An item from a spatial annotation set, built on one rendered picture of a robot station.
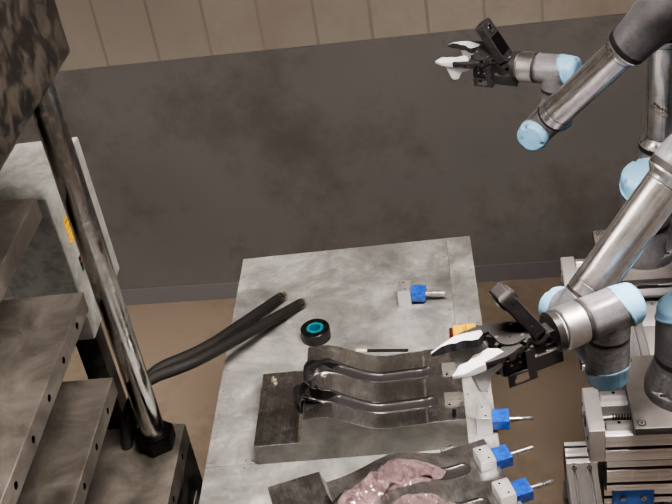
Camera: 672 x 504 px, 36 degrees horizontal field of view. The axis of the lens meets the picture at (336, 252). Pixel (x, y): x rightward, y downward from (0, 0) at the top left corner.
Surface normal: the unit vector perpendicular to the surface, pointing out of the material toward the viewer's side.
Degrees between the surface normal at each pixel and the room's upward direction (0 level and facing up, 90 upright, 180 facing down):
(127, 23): 90
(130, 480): 0
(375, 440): 90
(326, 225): 90
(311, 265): 0
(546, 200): 90
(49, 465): 0
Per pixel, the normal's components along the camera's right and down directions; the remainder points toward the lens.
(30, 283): -0.03, 0.56
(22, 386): -0.15, -0.82
